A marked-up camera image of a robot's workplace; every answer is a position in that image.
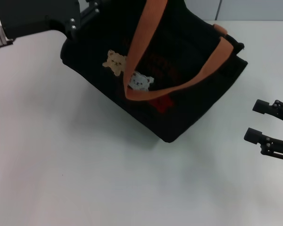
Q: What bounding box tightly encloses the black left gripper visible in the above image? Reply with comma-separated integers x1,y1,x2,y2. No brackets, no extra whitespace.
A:
0,0,102,41

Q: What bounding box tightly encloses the black bag with orange handles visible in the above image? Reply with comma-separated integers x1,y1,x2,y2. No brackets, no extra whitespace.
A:
60,0,249,144

